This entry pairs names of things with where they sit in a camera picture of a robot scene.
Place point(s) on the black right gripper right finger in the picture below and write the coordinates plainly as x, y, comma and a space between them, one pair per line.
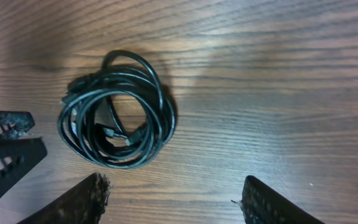
261, 204

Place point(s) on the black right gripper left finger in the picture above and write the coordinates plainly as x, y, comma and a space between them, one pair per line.
85, 203

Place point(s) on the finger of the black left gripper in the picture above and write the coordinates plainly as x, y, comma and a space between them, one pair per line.
18, 156

